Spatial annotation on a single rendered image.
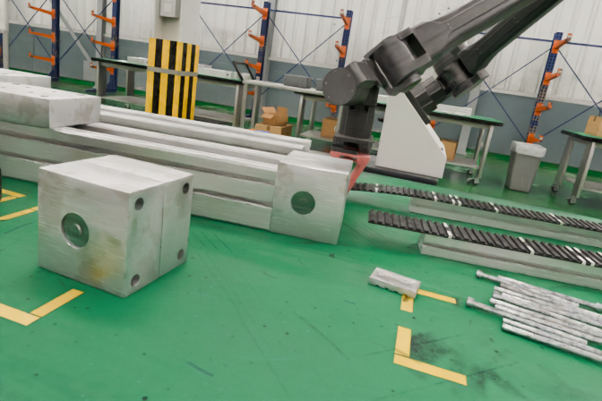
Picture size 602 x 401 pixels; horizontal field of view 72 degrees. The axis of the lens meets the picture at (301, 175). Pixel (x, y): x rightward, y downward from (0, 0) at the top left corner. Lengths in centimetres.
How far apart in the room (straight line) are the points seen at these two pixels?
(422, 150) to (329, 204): 61
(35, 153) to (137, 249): 34
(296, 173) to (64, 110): 35
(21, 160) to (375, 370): 56
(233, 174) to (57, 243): 23
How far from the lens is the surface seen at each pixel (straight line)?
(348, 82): 65
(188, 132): 77
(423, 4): 833
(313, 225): 54
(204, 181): 56
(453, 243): 58
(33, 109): 68
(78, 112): 71
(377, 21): 834
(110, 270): 40
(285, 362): 34
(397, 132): 111
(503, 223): 79
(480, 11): 77
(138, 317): 38
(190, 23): 400
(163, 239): 42
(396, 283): 47
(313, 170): 52
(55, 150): 67
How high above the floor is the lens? 99
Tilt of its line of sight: 14 degrees down
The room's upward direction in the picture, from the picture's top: 8 degrees clockwise
